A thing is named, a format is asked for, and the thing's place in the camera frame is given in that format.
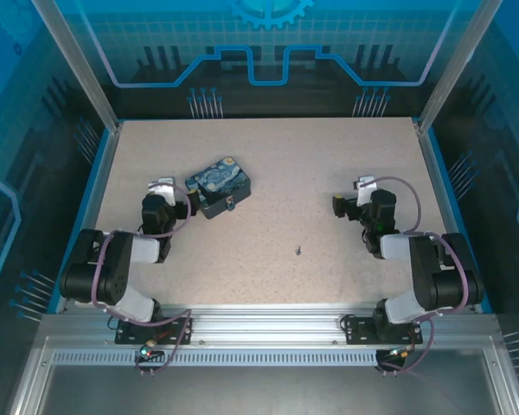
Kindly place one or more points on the small connector board with LED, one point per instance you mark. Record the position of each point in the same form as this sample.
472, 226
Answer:
400, 352
148, 351

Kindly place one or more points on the aluminium mounting rail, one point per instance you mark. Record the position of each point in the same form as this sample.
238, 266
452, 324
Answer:
268, 322

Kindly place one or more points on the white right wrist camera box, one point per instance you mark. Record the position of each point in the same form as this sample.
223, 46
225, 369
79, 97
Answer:
367, 190

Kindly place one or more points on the aluminium frame post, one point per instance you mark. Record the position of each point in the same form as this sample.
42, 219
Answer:
80, 65
458, 65

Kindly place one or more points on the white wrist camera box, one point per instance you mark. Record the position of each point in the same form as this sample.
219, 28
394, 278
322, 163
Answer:
367, 190
166, 188

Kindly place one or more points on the aluminium table side rail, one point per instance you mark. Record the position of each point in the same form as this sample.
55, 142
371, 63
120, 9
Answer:
445, 207
93, 207

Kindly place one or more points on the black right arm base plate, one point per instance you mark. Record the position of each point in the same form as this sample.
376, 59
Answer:
361, 333

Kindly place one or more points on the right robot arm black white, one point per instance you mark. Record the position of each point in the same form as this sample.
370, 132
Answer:
437, 276

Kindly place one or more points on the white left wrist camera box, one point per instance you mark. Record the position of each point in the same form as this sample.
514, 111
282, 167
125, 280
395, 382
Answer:
166, 188

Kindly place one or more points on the starry night print tin box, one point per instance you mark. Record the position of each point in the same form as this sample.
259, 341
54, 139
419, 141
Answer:
220, 181

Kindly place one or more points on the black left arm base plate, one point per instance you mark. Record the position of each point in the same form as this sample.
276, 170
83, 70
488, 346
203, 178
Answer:
127, 335

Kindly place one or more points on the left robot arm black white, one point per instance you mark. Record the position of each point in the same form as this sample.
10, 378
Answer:
112, 276

